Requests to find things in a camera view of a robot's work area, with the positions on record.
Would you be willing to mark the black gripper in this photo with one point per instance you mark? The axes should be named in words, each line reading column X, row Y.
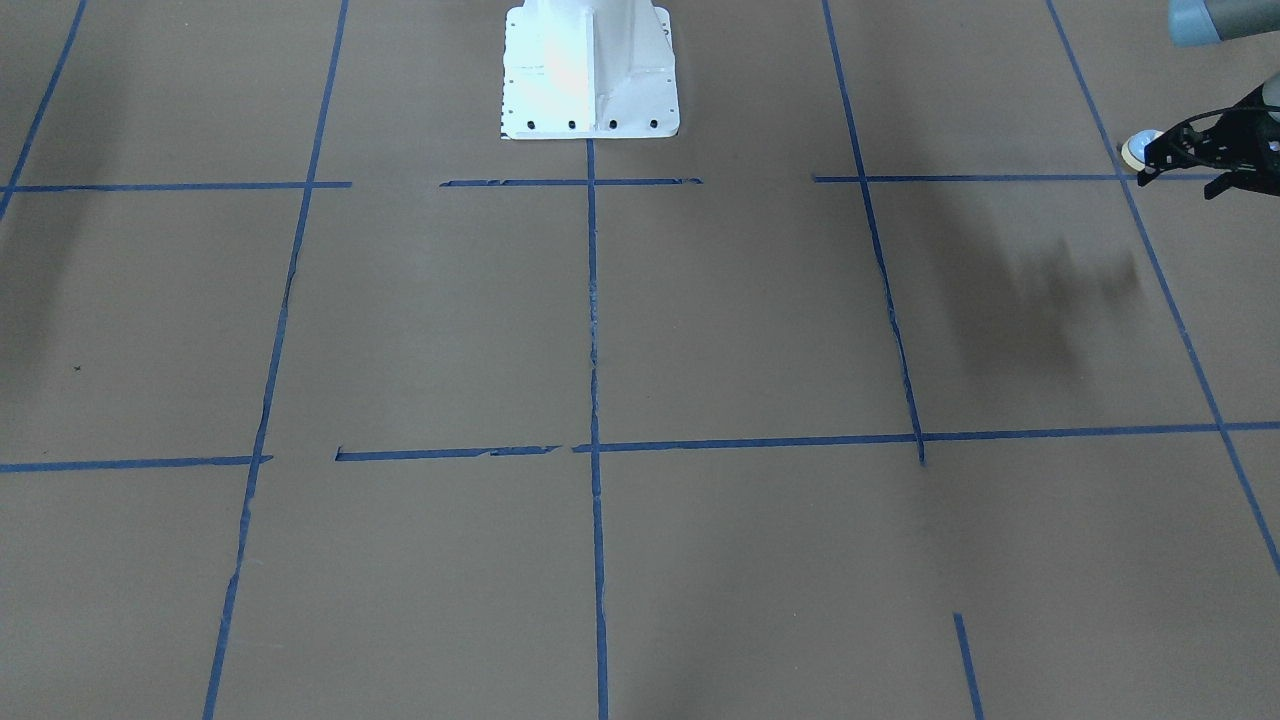
column 1243, row 147

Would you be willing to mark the white pedestal column with base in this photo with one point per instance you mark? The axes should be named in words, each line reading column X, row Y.
column 584, row 70

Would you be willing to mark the small blue white bell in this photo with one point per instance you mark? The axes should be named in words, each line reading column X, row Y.
column 1132, row 151

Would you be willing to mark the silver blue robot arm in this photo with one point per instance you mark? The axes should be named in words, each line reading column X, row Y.
column 1197, row 23

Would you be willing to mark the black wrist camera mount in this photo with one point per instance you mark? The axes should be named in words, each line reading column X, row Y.
column 1221, row 140

